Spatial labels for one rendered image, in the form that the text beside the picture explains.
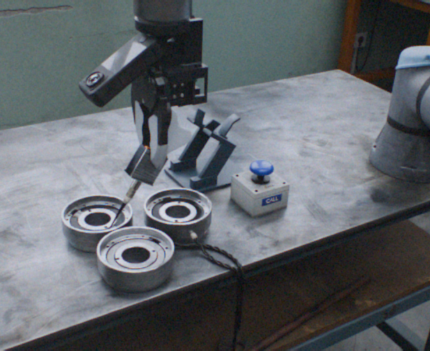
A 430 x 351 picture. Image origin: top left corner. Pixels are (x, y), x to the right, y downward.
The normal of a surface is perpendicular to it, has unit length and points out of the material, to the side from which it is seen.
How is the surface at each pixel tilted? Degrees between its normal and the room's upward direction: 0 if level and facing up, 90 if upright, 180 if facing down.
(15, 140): 0
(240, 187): 90
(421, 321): 0
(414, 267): 0
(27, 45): 90
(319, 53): 90
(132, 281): 90
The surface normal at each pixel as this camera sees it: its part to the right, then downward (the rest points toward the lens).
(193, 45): 0.53, 0.44
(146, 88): -0.85, 0.23
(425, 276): 0.04, -0.87
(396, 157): -0.59, 0.07
